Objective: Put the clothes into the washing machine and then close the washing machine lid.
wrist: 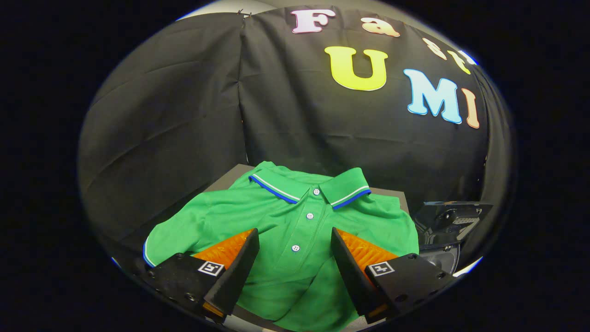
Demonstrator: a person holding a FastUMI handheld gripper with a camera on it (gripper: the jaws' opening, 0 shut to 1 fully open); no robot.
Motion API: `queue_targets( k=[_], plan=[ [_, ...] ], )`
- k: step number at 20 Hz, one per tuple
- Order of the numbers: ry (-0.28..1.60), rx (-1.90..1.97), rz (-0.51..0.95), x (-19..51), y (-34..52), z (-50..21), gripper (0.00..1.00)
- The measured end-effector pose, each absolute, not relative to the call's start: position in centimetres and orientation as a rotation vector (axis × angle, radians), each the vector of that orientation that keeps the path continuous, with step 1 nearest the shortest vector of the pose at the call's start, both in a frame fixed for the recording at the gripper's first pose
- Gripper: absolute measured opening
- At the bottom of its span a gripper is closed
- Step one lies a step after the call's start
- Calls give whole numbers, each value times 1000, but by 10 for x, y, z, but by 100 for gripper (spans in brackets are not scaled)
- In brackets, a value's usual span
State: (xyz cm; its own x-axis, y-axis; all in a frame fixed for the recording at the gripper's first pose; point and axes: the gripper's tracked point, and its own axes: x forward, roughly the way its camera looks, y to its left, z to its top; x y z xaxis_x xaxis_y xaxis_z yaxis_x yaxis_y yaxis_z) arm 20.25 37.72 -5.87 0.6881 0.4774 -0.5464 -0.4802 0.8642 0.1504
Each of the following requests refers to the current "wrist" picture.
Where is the grey cabinet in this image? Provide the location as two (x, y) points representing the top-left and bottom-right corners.
(138, 164), (411, 332)

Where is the dark grey washing machine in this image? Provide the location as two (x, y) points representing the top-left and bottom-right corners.
(412, 201), (494, 276)

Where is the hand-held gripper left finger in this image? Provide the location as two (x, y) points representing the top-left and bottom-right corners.
(142, 228), (260, 323)

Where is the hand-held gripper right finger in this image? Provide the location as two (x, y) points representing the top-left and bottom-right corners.
(330, 227), (458, 324)

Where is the green polo shirt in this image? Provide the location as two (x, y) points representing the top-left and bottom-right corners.
(142, 161), (420, 332)

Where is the black backdrop cloth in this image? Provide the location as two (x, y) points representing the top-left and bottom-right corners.
(77, 6), (514, 277)

